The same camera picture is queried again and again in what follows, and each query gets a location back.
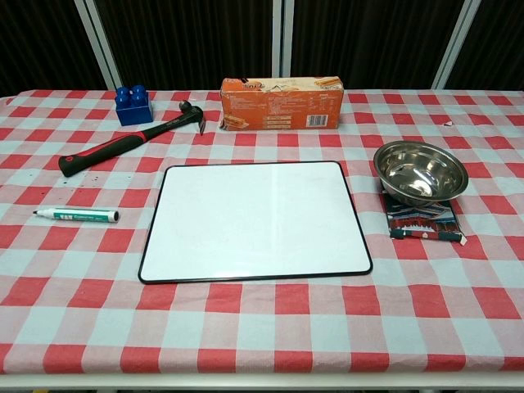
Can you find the teal marker pen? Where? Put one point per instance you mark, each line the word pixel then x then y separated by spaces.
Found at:
pixel 82 215

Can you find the white board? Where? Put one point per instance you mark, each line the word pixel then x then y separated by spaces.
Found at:
pixel 254 221

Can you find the orange biscuit box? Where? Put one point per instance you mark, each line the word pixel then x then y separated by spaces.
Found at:
pixel 282 108

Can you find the red white checked tablecloth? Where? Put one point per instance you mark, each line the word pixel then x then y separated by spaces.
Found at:
pixel 262 327

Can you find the blue plastic building block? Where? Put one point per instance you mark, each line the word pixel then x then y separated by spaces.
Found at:
pixel 133 110

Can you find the black red claw hammer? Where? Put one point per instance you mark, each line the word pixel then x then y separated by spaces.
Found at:
pixel 110 148

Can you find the stainless steel bowl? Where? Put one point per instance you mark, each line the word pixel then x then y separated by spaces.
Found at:
pixel 421 172

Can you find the dark snack packet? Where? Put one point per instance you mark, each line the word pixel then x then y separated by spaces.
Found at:
pixel 421 223

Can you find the dark ribbed partition panel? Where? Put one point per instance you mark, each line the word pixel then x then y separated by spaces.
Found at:
pixel 491 45
pixel 184 41
pixel 368 41
pixel 37 45

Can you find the white partition post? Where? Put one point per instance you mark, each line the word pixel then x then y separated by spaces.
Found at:
pixel 456 41
pixel 102 53
pixel 282 37

